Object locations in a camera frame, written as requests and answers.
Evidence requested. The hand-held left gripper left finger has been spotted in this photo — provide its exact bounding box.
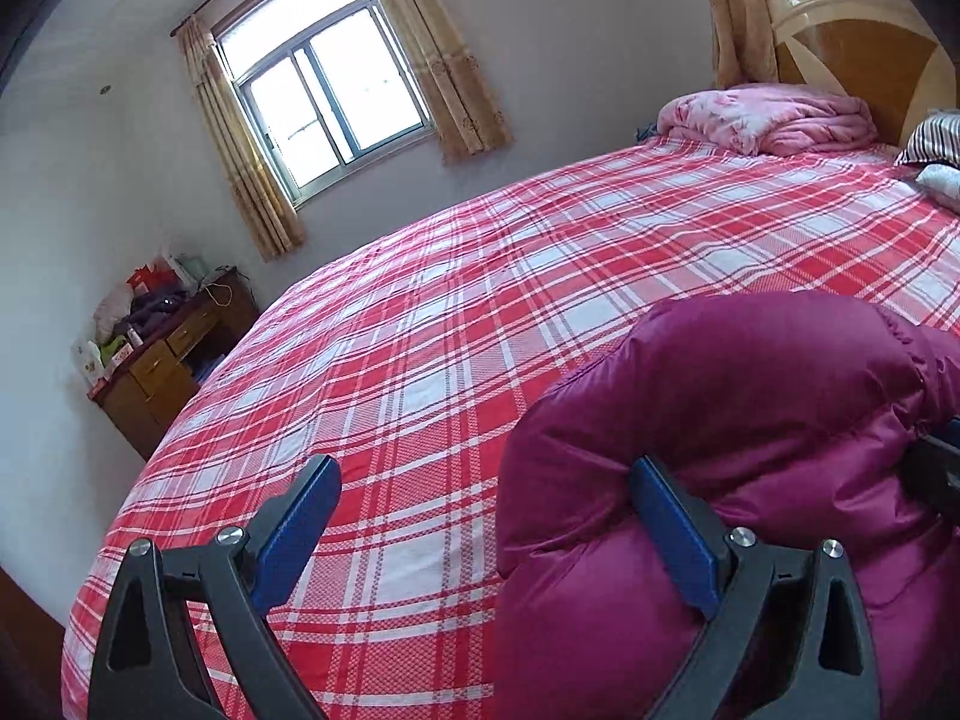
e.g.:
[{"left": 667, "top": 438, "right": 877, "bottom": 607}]
[{"left": 88, "top": 454, "right": 344, "bottom": 720}]

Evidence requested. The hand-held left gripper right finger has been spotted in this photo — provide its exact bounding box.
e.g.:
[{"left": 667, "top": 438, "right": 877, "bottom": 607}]
[{"left": 628, "top": 456, "right": 880, "bottom": 720}]

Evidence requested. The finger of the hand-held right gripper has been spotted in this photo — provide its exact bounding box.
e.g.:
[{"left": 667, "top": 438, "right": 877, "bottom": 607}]
[{"left": 900, "top": 414, "right": 960, "bottom": 530}]

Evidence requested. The magenta puffer jacket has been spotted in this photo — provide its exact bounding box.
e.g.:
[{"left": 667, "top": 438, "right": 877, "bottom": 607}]
[{"left": 491, "top": 291, "right": 960, "bottom": 720}]

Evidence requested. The dark clothes pile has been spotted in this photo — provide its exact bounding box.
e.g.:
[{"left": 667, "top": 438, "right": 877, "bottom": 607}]
[{"left": 127, "top": 292, "right": 192, "bottom": 335}]

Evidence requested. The wooden desk with drawers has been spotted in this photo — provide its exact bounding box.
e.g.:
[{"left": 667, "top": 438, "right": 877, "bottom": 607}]
[{"left": 90, "top": 266, "right": 261, "bottom": 462}]

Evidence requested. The red plaid bed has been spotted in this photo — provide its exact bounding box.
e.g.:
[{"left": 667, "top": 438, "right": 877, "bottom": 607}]
[{"left": 61, "top": 141, "right": 960, "bottom": 720}]

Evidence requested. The brown wooden furniture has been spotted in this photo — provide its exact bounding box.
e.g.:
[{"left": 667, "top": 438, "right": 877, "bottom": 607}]
[{"left": 0, "top": 566, "right": 68, "bottom": 698}]

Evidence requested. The pale plastic bag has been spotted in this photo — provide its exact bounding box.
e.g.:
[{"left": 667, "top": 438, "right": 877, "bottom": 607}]
[{"left": 94, "top": 285, "right": 136, "bottom": 342}]

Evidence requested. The red and white bag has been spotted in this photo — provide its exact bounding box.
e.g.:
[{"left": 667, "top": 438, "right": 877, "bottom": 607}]
[{"left": 124, "top": 259, "right": 185, "bottom": 297}]

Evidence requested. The grey patterned pillow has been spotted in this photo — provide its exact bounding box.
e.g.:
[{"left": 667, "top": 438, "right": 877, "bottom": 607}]
[{"left": 916, "top": 163, "right": 960, "bottom": 211}]

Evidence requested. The striped pillow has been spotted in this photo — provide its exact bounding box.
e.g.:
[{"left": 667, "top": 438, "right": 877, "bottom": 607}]
[{"left": 894, "top": 111, "right": 960, "bottom": 166}]

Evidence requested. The beige patterned curtain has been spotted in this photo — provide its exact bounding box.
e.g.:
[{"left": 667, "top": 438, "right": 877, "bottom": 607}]
[
  {"left": 352, "top": 0, "right": 515, "bottom": 164},
  {"left": 690, "top": 0, "right": 781, "bottom": 89},
  {"left": 176, "top": 15, "right": 307, "bottom": 262}
]

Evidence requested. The pink floral quilt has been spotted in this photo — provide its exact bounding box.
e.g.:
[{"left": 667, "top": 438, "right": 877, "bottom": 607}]
[{"left": 656, "top": 85, "right": 880, "bottom": 158}]

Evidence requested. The sliding glass window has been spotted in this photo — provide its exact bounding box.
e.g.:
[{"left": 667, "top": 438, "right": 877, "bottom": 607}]
[{"left": 212, "top": 0, "right": 436, "bottom": 209}]

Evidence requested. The wooden bed headboard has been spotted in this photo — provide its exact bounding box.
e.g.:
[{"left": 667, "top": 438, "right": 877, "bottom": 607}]
[{"left": 761, "top": 0, "right": 960, "bottom": 147}]

